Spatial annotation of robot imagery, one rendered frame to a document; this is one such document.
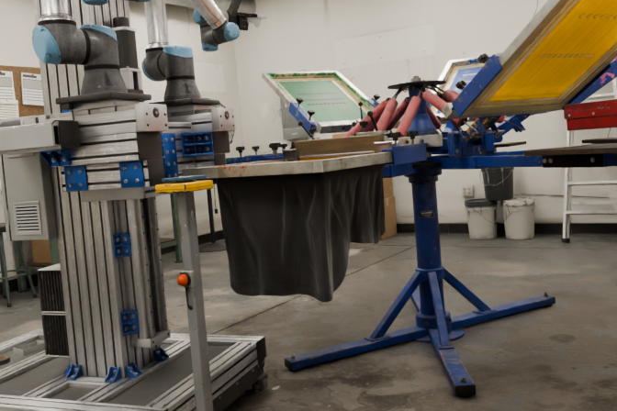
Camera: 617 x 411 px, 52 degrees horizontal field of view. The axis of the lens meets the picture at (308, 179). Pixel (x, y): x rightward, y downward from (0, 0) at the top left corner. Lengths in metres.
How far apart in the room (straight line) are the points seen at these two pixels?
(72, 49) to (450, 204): 5.21
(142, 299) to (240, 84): 5.90
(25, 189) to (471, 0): 5.13
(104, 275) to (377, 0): 5.32
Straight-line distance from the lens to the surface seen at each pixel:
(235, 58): 8.25
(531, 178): 6.58
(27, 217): 2.64
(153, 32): 2.80
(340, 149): 2.57
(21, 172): 2.64
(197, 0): 2.81
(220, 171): 2.17
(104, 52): 2.24
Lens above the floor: 1.03
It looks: 3 degrees down
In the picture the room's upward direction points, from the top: 5 degrees counter-clockwise
